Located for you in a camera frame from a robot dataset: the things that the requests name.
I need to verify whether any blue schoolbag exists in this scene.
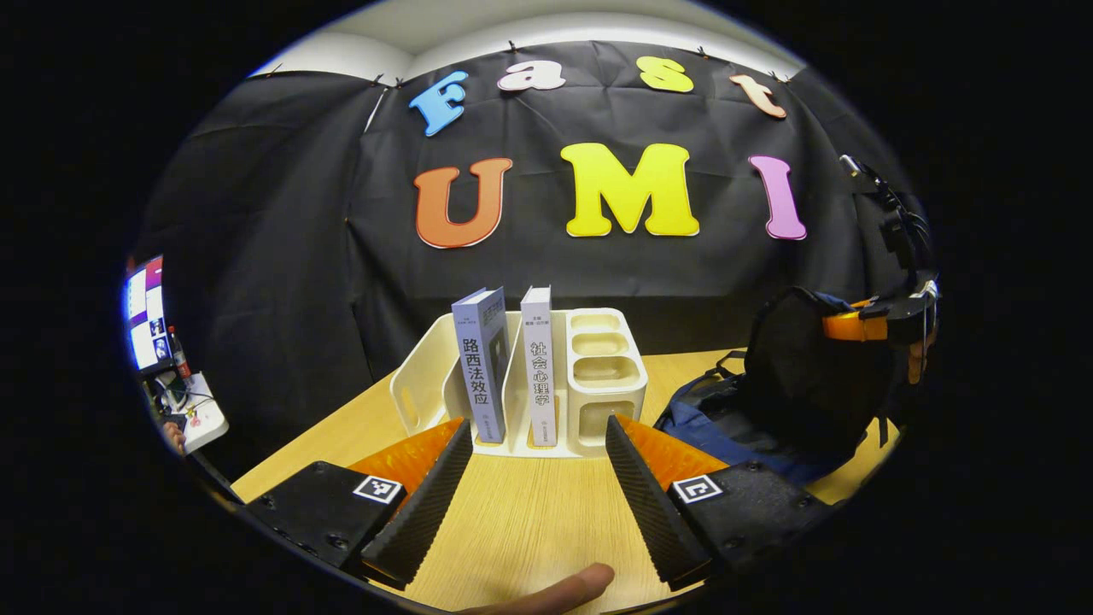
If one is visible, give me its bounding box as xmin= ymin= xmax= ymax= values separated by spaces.
xmin=653 ymin=286 xmax=902 ymax=488

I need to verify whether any black backdrop cloth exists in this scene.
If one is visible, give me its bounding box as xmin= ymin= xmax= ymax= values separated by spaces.
xmin=128 ymin=38 xmax=940 ymax=479

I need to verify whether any grey-purple cover book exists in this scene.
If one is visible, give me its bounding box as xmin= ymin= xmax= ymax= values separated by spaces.
xmin=451 ymin=286 xmax=511 ymax=445

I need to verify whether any white plastic bookshelf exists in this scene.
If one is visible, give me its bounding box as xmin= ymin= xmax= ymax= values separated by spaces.
xmin=390 ymin=307 xmax=648 ymax=460

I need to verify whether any white cover book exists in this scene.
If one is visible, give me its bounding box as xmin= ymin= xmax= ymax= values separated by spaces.
xmin=520 ymin=285 xmax=558 ymax=448

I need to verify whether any small white table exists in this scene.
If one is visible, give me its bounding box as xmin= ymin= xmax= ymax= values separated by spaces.
xmin=158 ymin=372 xmax=230 ymax=454

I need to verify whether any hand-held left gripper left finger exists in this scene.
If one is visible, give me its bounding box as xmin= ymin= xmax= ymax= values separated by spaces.
xmin=242 ymin=417 xmax=475 ymax=590

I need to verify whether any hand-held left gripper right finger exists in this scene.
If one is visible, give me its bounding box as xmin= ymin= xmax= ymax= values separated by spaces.
xmin=605 ymin=414 xmax=833 ymax=592

